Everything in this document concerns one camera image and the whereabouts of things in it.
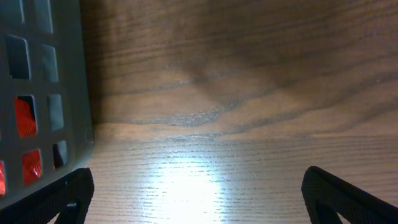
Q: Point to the orange cracker sleeve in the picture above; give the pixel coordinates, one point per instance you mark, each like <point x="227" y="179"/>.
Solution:
<point x="26" y="126"/>

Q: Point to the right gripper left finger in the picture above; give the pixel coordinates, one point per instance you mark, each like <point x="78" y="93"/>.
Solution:
<point x="67" y="200"/>

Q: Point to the grey plastic basket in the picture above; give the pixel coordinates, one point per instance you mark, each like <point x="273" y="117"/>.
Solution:
<point x="42" y="56"/>

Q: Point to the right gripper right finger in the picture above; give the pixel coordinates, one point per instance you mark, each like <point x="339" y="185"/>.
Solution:
<point x="328" y="198"/>

